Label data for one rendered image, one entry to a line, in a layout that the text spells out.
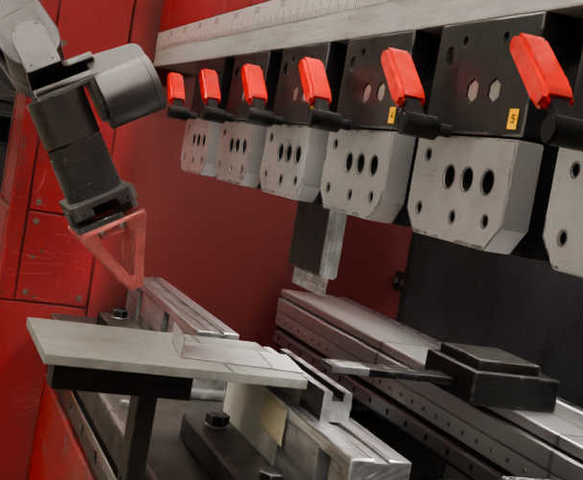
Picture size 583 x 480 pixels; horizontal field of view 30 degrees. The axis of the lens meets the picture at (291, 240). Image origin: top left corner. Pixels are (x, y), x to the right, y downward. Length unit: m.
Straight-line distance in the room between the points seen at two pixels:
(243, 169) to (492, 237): 0.61
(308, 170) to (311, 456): 0.29
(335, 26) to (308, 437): 0.41
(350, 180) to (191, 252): 1.05
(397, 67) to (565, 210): 0.23
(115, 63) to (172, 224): 0.94
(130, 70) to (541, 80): 0.51
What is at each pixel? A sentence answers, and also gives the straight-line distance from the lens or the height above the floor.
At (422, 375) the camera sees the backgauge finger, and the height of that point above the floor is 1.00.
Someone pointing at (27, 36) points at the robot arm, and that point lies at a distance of 1.08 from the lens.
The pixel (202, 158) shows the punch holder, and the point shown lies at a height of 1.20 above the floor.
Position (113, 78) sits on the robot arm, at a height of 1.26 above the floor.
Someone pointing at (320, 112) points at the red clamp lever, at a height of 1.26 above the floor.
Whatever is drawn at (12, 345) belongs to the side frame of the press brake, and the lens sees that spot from 1.98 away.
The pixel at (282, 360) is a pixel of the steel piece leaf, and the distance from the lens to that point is 1.16.
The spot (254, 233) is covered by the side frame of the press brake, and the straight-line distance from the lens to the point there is 2.03.
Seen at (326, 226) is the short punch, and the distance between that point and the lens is 1.11.
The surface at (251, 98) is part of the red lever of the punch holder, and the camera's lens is 1.20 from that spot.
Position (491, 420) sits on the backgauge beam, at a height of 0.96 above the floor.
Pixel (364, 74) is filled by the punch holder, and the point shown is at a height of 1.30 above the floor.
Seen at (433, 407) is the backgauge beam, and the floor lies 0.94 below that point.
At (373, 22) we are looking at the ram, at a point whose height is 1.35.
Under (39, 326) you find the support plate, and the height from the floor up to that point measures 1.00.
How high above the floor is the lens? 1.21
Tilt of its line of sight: 4 degrees down
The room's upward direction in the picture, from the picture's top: 10 degrees clockwise
